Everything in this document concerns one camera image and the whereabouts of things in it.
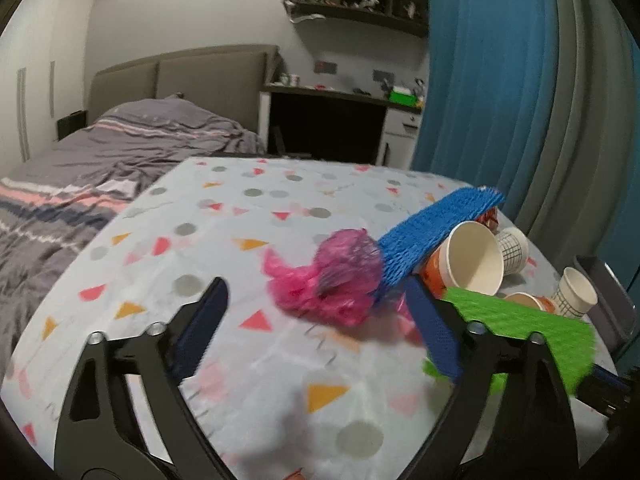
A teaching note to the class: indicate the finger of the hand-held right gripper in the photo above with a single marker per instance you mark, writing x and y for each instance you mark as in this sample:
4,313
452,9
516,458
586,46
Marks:
607,379

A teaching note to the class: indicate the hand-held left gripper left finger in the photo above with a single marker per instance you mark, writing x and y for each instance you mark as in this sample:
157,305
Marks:
205,325

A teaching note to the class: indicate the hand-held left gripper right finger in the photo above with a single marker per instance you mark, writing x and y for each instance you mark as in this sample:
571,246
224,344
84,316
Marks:
435,330

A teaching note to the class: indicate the large orange paper cup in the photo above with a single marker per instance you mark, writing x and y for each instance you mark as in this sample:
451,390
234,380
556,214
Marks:
475,260

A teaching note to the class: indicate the green foam net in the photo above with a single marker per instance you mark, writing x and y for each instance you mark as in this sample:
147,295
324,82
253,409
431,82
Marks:
525,320

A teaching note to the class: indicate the grid pattern paper cup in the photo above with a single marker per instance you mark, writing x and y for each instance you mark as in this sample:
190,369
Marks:
575,292
515,252

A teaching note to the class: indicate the small orange paper cup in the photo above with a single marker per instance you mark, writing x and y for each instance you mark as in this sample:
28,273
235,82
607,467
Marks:
530,301

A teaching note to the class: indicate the pink plastic bag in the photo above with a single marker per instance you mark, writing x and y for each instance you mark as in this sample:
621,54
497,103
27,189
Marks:
300,295

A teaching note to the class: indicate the blue foam net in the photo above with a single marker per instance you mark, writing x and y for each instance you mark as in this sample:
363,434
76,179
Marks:
430,230

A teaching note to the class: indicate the red snack wrapper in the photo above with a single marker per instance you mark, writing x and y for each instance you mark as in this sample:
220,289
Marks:
487,220

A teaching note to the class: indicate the bed with grey bedding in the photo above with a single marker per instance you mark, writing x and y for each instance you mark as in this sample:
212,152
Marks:
100,170

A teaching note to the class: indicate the white drawer unit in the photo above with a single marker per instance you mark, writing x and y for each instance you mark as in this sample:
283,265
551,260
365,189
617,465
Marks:
400,132

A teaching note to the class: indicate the green box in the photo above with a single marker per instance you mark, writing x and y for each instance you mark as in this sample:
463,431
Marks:
402,96

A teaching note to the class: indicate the black nightstand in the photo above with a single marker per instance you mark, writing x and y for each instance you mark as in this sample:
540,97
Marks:
72,125

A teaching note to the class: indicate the grey curtain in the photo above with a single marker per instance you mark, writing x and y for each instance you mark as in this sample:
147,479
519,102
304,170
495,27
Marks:
590,135

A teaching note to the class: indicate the blue curtain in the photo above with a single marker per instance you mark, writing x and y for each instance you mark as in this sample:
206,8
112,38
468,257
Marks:
480,85

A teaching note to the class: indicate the grey padded headboard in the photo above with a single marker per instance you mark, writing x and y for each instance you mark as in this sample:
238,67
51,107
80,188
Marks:
210,75

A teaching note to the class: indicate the white mug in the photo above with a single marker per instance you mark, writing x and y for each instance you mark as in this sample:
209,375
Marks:
292,79

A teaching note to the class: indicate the dark wooden desk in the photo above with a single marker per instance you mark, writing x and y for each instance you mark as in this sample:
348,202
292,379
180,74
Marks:
325,93

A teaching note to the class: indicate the white wardrobe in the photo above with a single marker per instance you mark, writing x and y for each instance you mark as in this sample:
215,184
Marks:
35,100

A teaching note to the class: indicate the grey wall socket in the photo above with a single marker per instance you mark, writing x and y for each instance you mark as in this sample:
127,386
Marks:
325,67
383,76

